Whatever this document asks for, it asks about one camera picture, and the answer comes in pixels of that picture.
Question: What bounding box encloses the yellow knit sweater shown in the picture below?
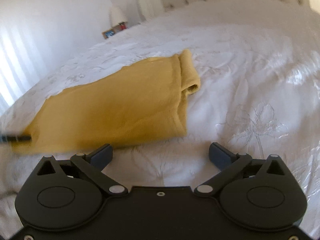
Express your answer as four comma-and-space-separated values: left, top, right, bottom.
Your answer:
12, 49, 201, 154

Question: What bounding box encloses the white window curtain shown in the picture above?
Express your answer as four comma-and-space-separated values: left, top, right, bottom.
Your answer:
1, 23, 53, 113

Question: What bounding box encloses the white table lamp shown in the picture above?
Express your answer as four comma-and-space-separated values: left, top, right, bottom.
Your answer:
110, 6, 127, 27

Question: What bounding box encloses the wooden picture frame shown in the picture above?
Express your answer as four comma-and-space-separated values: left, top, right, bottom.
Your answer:
102, 29, 116, 39

